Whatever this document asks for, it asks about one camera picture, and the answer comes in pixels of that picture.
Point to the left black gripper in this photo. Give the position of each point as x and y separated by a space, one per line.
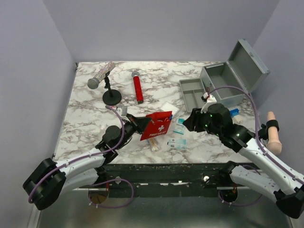
138 124

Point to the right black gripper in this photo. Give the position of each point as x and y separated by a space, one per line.
194 119

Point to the red first aid pouch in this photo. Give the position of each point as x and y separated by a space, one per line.
159 125

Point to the white gauze pack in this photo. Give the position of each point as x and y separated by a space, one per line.
166 107

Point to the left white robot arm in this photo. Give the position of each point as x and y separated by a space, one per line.
52 178

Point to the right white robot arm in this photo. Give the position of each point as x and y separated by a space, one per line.
283 185

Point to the teal gauze dressing packet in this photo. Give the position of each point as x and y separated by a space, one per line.
179 127

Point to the blue white bandage packets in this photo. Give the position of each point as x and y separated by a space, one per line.
179 144

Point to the cotton swab pack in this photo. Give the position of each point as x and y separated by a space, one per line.
153 144

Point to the grey plastic tray insert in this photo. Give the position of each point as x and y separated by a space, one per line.
192 90

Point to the blue white small box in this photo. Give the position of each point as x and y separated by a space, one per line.
236 118

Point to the red glitter microphone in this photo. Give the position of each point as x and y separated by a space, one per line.
137 87

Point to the grey metal case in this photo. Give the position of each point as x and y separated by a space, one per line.
243 69

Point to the silver glitter microphone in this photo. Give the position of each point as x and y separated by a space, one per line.
94 82

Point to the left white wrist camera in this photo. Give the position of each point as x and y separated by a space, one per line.
121 110

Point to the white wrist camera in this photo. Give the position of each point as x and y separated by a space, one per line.
121 110
208 100

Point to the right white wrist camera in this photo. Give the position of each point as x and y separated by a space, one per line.
208 100

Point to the black mounting rail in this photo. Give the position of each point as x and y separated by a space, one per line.
162 180

